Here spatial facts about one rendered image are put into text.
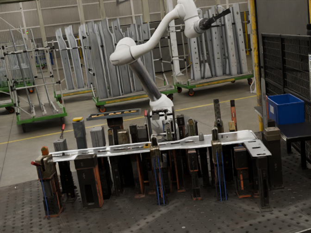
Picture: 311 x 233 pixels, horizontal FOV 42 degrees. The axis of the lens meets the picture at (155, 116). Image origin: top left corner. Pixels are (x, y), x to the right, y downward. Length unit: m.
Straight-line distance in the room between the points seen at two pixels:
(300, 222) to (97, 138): 1.32
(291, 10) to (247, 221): 3.12
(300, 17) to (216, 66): 6.02
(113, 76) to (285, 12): 5.30
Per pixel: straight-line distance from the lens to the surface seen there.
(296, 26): 4.76
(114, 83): 9.34
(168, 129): 2.61
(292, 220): 2.15
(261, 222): 2.14
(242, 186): 2.38
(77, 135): 2.87
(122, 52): 2.89
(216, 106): 2.62
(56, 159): 2.54
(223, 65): 10.87
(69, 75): 11.93
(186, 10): 2.78
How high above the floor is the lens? 1.69
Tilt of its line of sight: 12 degrees down
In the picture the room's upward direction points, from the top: 7 degrees counter-clockwise
